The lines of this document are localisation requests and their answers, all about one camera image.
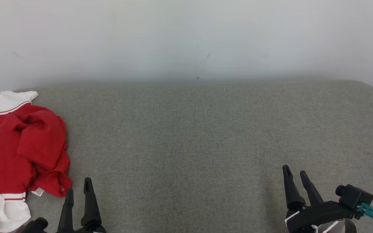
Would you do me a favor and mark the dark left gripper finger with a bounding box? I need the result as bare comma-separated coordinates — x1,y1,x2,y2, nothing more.
57,189,74,232
81,177,102,227

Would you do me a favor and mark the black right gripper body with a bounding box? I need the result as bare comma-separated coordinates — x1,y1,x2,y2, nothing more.
285,200,358,233

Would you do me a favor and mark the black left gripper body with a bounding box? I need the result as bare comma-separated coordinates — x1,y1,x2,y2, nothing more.
55,224,107,233

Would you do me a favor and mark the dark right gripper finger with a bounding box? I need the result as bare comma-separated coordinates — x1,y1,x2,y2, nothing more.
300,171,324,207
282,165,306,211

